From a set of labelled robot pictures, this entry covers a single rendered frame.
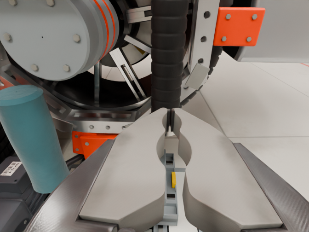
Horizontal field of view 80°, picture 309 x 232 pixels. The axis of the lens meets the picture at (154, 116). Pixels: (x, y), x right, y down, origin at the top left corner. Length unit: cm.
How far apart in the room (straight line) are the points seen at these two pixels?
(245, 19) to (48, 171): 53
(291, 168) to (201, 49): 120
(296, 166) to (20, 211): 146
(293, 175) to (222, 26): 118
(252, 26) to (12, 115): 49
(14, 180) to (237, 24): 72
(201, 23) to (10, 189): 71
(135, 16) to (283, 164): 129
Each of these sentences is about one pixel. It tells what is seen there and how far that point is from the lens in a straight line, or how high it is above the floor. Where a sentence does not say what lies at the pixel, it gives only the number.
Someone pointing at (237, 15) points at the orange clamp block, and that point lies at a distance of 44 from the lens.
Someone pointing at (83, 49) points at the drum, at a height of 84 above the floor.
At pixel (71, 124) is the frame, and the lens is 55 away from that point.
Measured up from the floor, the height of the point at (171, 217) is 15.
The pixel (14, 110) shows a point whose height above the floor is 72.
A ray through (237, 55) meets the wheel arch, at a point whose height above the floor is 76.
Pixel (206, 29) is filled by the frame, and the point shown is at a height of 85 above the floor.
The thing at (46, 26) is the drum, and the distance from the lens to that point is 31.
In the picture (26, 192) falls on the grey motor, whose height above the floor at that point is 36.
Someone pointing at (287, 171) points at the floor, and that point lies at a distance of 147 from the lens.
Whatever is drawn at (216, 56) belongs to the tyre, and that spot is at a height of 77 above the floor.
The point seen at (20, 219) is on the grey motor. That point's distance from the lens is 71.
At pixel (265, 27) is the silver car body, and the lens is 63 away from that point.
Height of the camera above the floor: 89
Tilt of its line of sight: 31 degrees down
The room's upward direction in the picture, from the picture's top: straight up
